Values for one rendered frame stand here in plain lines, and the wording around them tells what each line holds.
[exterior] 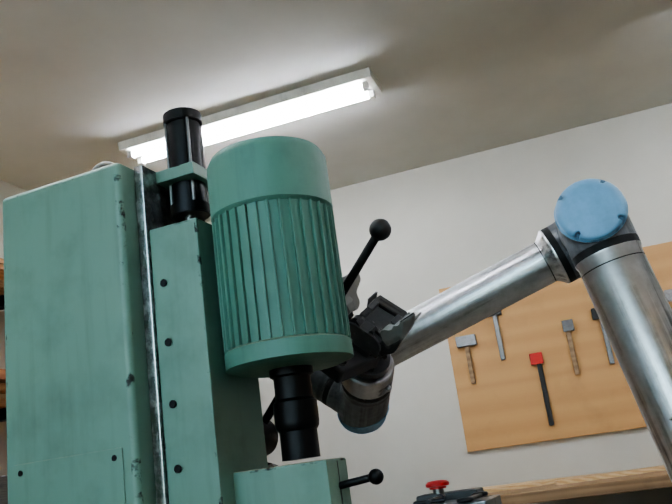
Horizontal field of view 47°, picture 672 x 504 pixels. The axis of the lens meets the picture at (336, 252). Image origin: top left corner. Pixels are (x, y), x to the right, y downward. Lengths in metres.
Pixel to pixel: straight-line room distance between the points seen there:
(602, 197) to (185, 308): 0.71
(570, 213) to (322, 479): 0.63
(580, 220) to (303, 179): 0.51
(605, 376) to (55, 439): 3.41
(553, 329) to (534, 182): 0.83
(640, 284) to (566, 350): 2.91
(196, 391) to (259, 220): 0.24
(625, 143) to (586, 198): 3.15
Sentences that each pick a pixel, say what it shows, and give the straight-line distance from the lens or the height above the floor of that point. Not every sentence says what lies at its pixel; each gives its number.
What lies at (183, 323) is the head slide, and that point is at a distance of 1.07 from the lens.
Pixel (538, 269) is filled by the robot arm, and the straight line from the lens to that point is 1.49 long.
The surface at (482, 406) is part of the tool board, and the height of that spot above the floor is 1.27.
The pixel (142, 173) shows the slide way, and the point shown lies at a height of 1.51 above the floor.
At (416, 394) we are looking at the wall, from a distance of 4.35.
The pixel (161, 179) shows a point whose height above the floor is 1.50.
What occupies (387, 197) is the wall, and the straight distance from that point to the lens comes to 4.59.
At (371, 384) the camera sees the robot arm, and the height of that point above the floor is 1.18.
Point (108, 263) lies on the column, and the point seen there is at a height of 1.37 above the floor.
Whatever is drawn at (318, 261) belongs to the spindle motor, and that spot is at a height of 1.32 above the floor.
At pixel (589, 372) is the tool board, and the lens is 4.22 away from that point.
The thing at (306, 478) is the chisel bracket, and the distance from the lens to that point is 1.01.
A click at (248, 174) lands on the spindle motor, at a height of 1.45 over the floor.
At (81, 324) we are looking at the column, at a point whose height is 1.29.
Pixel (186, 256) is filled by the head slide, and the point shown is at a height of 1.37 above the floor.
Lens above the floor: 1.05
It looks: 16 degrees up
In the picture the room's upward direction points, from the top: 8 degrees counter-clockwise
